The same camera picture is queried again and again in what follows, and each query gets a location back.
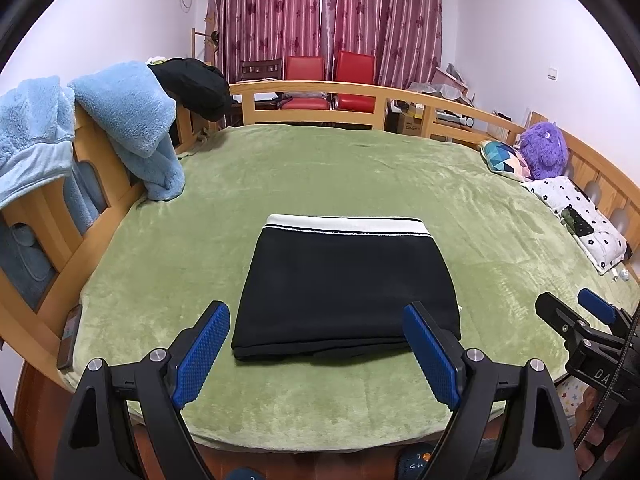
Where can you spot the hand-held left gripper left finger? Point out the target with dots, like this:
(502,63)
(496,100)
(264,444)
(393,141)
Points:
(200,355)

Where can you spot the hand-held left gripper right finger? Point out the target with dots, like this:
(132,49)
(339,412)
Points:
(431,357)

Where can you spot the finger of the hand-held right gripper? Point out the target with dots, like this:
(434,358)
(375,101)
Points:
(595,305)
(555,315)

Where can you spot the black pants with white stripes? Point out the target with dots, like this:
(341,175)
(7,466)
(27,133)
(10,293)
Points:
(345,285)

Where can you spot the person's right hand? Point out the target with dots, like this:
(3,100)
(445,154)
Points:
(597,425)

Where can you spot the star print sheet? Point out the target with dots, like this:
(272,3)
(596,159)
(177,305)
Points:
(572,397)

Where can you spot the white pillow with black flowers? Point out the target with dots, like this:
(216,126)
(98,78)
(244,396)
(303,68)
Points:
(595,230)

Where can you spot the dark blue slipper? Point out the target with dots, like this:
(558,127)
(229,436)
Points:
(415,465)
(242,475)

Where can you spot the dark smartphone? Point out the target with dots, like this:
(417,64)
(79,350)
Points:
(70,335)

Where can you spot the colourful geometric cushion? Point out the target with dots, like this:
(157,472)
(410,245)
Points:
(505,160)

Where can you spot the purple plush toy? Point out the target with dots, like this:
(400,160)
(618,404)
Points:
(542,147)

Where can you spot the green plush blanket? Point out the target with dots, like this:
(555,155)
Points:
(325,175)

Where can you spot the cardboard box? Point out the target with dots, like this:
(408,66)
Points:
(410,122)

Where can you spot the light blue fleece blanket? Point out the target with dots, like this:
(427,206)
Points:
(130,110)

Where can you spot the cardboard boxes clutter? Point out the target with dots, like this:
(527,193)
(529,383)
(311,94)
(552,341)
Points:
(445,85)

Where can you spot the black jacket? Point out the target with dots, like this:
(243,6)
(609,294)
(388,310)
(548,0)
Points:
(195,85)

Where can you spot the light blue fleece robe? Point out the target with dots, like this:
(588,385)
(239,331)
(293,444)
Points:
(30,125)

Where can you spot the dark wooden chair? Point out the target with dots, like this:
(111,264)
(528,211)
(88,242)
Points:
(260,70)

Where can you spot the red chair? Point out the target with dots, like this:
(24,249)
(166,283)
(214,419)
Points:
(302,67)
(355,67)

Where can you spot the wooden coat rack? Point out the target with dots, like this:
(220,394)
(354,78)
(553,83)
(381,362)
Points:
(207,35)

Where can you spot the red floral curtain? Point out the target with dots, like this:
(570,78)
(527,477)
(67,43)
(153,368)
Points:
(280,10)

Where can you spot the wooden bed frame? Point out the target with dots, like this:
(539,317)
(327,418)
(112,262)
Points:
(300,91)

